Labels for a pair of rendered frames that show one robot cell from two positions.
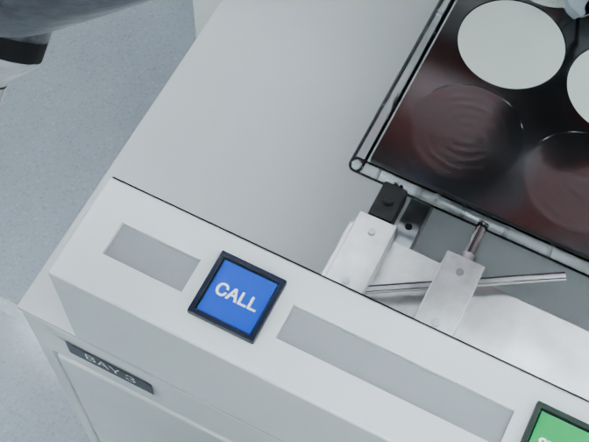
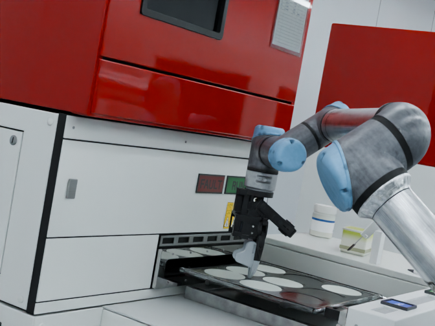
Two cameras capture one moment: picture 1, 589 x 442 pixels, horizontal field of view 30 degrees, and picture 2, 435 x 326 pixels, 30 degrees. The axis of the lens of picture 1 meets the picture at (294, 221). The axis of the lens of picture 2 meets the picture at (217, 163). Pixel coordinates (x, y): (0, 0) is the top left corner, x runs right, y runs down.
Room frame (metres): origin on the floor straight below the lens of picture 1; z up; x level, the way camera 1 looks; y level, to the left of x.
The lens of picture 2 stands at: (0.46, 1.67, 1.26)
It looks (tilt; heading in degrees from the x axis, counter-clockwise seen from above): 3 degrees down; 279
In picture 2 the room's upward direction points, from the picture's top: 10 degrees clockwise
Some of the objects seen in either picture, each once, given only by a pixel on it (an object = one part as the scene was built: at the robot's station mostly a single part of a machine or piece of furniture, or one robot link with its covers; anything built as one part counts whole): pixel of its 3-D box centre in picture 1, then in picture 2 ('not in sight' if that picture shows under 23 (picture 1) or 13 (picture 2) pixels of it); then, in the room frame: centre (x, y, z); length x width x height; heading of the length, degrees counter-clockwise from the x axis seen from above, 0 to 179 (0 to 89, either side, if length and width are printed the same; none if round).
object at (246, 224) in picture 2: not in sight; (251, 214); (0.67, -0.25, 1.05); 0.09 x 0.08 x 0.12; 17
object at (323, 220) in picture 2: not in sight; (323, 220); (0.51, -0.82, 1.01); 0.07 x 0.07 x 0.10
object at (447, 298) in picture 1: (444, 303); not in sight; (0.35, -0.13, 0.89); 0.08 x 0.03 x 0.03; 156
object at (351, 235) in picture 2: not in sight; (356, 240); (0.41, -0.58, 1.00); 0.07 x 0.07 x 0.07; 75
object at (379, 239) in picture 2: not in sight; (373, 236); (0.37, -0.47, 1.03); 0.06 x 0.04 x 0.13; 156
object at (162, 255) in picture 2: not in sight; (208, 263); (0.77, -0.36, 0.89); 0.44 x 0.02 x 0.10; 66
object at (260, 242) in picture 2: not in sight; (258, 242); (0.64, -0.23, 0.99); 0.05 x 0.02 x 0.09; 107
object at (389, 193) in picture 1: (386, 206); (334, 312); (0.44, -0.08, 0.90); 0.04 x 0.02 x 0.03; 156
